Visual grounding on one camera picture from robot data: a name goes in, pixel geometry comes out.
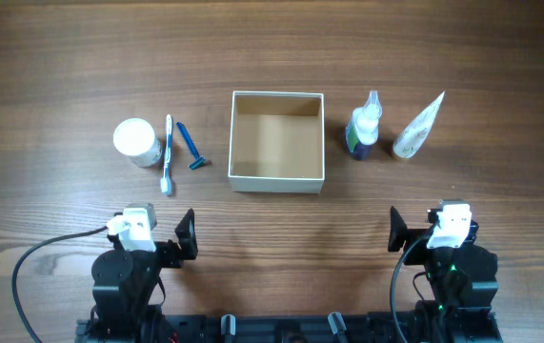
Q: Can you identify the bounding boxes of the dark mouthwash spray bottle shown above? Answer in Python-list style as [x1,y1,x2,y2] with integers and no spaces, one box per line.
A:
[345,91,383,160]

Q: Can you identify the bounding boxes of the blue disposable razor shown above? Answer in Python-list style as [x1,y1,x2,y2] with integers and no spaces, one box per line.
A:
[176,122,207,171]

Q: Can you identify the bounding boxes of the clear cotton swab tub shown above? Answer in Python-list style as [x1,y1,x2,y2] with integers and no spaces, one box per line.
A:
[112,118,162,168]

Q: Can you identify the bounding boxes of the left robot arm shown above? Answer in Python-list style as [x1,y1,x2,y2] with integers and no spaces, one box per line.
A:
[81,204,198,342]

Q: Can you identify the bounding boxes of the left black camera cable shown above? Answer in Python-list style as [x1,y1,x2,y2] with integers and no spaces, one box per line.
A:
[10,225,110,343]

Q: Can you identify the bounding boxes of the beige open cardboard box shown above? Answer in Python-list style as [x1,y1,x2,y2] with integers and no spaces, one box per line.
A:
[228,91,325,193]

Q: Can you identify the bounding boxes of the blue white toothbrush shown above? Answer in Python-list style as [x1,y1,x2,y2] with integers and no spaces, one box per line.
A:
[160,114,173,196]

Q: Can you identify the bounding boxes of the white floral lotion tube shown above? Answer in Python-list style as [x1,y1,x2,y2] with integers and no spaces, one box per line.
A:
[392,92,445,160]

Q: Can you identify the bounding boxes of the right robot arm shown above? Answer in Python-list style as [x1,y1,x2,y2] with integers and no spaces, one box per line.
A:
[388,202,502,342]

